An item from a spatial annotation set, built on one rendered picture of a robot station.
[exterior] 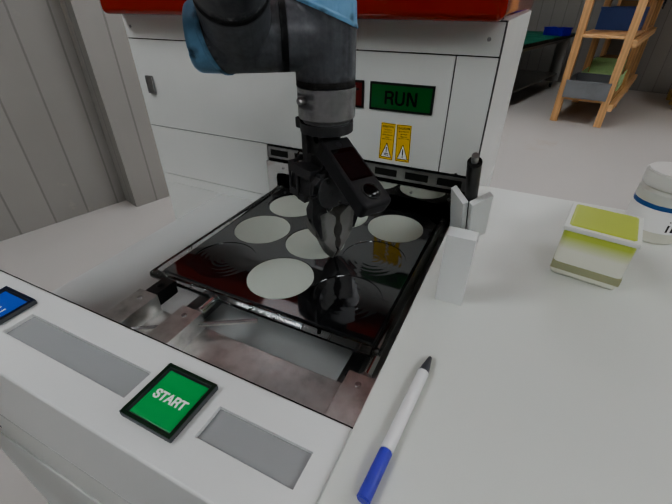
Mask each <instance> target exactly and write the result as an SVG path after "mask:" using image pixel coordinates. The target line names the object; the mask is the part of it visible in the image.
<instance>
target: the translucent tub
mask: <svg viewBox="0 0 672 504"><path fill-rule="evenodd" d="M643 224H644V218H641V217H637V216H633V215H628V214H624V213H619V212H615V211H611V210H606V209H602V208H598V207H593V206H589V205H585V204H580V203H576V202H574V203H573V204H572V207H571V209H570V212H569V214H568V216H567V219H566V221H565V224H564V226H563V229H564V232H563V234H562V237H561V239H560V242H559V245H558V247H557V250H556V252H555V254H554V257H553V259H552V262H551V265H550V269H551V271H553V272H555V273H559V274H562V275H565V276H568V277H571V278H574V279H578V280H581V281H584V282H587V283H590V284H594V285H597V286H600V287H603V288H606V289H610V290H614V289H615V288H616V287H619V285H620V283H621V281H622V277H623V275H624V273H625V271H626V269H627V267H628V265H629V263H630V261H631V259H632V257H633V256H634V254H635V252H636V250H637V249H640V248H641V247H642V239H643Z"/></svg>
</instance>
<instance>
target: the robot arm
mask: <svg viewBox="0 0 672 504"><path fill-rule="evenodd" d="M182 23H183V31H184V37H185V42H186V46H187V48H188V52H189V57H190V60H191V62H192V64H193V66H194V67H195V68H196V69H197V70H198V71H199V72H201V73H213V74H224V75H228V76H229V75H234V74H242V73H280V72H295V73H296V86H297V100H296V102H297V104H298V116H297V117H295V122H296V127H298V128H300V131H301V134H302V151H298V153H297V158H294V159H290V160H288V171H289V184H290V193H292V194H293V195H295V196H296V197H297V198H298V199H299V200H301V201H302V202H304V203H306V202H309V203H308V205H307V208H306V212H307V217H308V218H307V220H306V225H307V228H308V229H309V231H310V232H311V233H312V234H313V235H314V236H315V237H316V238H317V240H318V242H319V244H320V246H321V248H322V249H323V251H324V252H325V253H326V254H327V255H329V256H330V257H331V258H333V257H336V256H337V255H338V254H339V252H340V250H341V249H342V247H343V245H344V244H345V242H346V240H347V239H348V237H349V235H350V233H351V230H352V228H353V227H354V226H355V223H356V220H357V217H359V218H362V217H365V216H369V215H372V214H375V213H378V212H381V211H384V210H385V209H386V208H387V206H388V205H389V203H390V202H391V197H390V196H389V195H388V193H387V192H386V190H385V189H384V188H383V186H382V185H381V183H380V182H379V181H378V179H377V178H376V176H375V175H374V174H373V172H372V171H371V169H370V168H369V167H368V165H367V164H366V162H365V161H364V160H363V158H362V157H361V155H360V154H359V153H358V151H357V150H356V148H355V147H354V146H353V144H352V143H351V142H350V140H349V139H348V138H347V137H345V138H340V137H341V136H345V135H348V134H350V133H351V132H352V131H353V118H354V117H355V104H356V85H355V79H356V44H357V29H358V24H357V0H187V1H186V2H185V3H184V4H183V8H182ZM299 152H302V154H300V155H299ZM299 160H302V161H301V162H299ZM291 171H292V172H291ZM292 180H293V186H292ZM332 208H333V209H332ZM331 210H332V211H331ZM334 235H335V236H334Z"/></svg>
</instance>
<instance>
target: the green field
mask: <svg viewBox="0 0 672 504"><path fill-rule="evenodd" d="M432 91H433V89H428V88H416V87H405V86H393V85H382V84H372V99H371V107H377V108H386V109H395V110H404V111H413V112H422V113H430V107H431V99H432Z"/></svg>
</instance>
